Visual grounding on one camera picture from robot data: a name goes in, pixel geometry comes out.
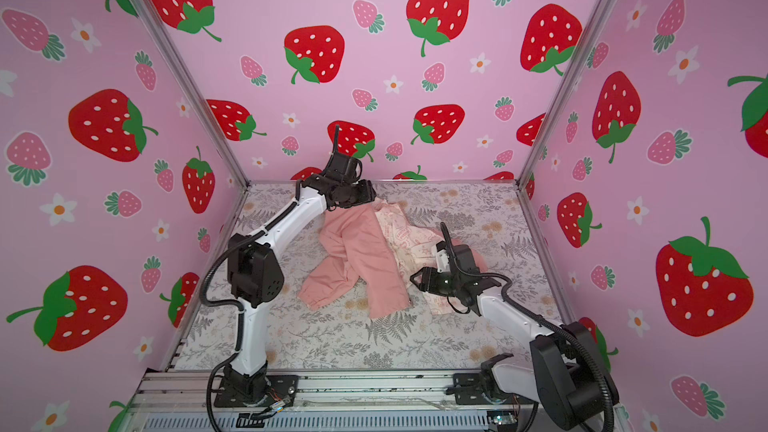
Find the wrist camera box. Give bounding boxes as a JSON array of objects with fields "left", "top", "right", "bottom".
[
  {"left": 324, "top": 151, "right": 362, "bottom": 184},
  {"left": 435, "top": 241, "right": 460, "bottom": 275}
]

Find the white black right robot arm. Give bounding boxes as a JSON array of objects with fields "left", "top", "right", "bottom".
[{"left": 410, "top": 265, "right": 619, "bottom": 431}]

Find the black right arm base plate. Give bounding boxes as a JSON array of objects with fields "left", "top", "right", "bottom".
[{"left": 445, "top": 371, "right": 533, "bottom": 406}]

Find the aluminium frame corner post left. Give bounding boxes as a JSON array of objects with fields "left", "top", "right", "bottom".
[{"left": 130, "top": 0, "right": 249, "bottom": 189}]

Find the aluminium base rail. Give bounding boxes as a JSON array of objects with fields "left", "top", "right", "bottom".
[{"left": 111, "top": 369, "right": 562, "bottom": 431}]

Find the aluminium frame corner post right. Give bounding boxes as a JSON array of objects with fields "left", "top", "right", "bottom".
[{"left": 516, "top": 0, "right": 618, "bottom": 191}]

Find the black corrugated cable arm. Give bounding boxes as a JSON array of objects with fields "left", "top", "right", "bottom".
[
  {"left": 439, "top": 221, "right": 617, "bottom": 432},
  {"left": 197, "top": 124, "right": 341, "bottom": 432}
]

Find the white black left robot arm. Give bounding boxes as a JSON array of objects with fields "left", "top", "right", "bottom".
[{"left": 224, "top": 174, "right": 376, "bottom": 404}]

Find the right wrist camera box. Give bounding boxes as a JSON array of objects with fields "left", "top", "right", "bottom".
[{"left": 435, "top": 241, "right": 460, "bottom": 275}]

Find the pink Snoopy hooded jacket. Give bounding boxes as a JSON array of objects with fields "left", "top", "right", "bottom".
[{"left": 297, "top": 197, "right": 488, "bottom": 320}]

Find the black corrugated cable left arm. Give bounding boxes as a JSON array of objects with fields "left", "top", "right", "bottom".
[{"left": 197, "top": 124, "right": 341, "bottom": 432}]

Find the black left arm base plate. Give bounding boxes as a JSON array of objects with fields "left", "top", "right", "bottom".
[{"left": 213, "top": 371, "right": 299, "bottom": 409}]

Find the aluminium frame corner post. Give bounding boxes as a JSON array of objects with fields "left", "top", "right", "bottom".
[
  {"left": 130, "top": 0, "right": 249, "bottom": 189},
  {"left": 516, "top": 0, "right": 618, "bottom": 191}
]

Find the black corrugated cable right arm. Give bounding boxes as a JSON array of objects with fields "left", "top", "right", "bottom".
[{"left": 439, "top": 221, "right": 617, "bottom": 432}]

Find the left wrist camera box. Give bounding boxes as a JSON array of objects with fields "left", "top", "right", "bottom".
[{"left": 324, "top": 151, "right": 362, "bottom": 184}]

